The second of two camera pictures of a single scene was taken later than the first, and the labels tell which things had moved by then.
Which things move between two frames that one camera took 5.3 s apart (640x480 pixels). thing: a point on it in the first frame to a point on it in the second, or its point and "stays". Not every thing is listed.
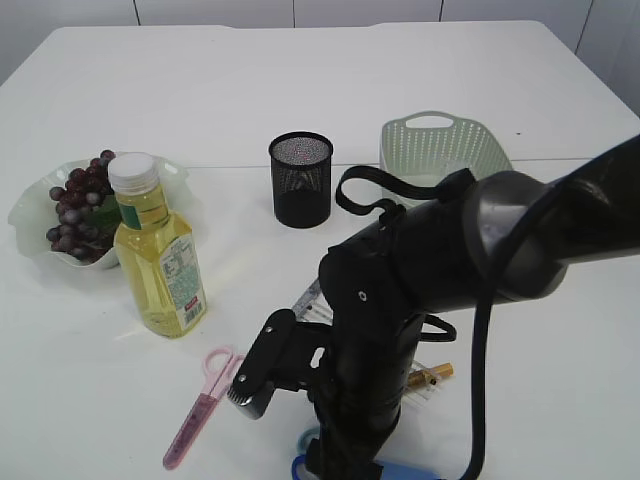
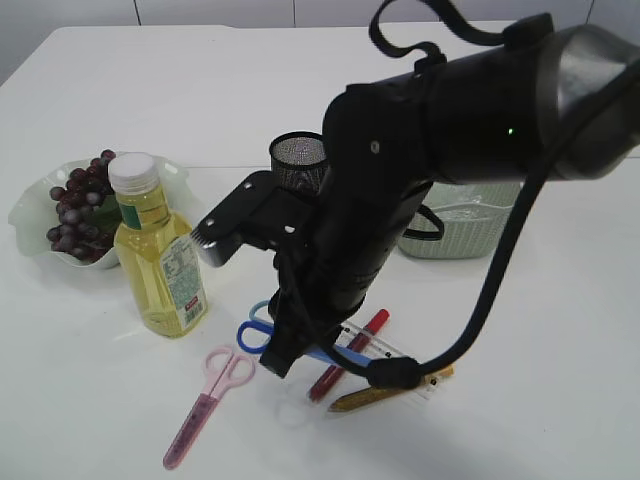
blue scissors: (388, 470) to (254, 334)
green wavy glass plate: (35, 211) stays
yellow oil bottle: (160, 263) stays
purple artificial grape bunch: (87, 212) stays
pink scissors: (218, 363) stays
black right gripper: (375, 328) to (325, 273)
